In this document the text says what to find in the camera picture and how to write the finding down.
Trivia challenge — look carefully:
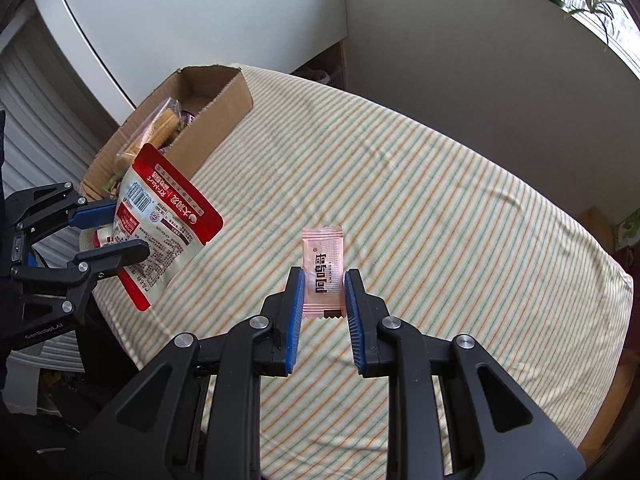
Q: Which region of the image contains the green and white carton box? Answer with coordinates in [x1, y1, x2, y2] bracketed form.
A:
[615, 209, 640, 249]

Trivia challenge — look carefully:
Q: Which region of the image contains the small pink sachet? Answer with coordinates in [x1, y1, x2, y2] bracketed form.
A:
[302, 226, 346, 318]

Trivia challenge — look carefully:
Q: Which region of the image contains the cardboard box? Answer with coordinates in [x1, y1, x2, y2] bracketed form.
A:
[80, 65, 253, 200]

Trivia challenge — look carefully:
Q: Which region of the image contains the packaged cranberry toast bread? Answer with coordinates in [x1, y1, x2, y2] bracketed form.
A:
[113, 98, 183, 177]

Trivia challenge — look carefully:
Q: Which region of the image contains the striped tablecloth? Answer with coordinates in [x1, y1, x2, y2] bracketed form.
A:
[92, 63, 634, 480]

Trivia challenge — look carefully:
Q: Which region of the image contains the red and white snack pouch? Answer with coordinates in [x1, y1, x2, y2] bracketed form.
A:
[93, 144, 224, 311]

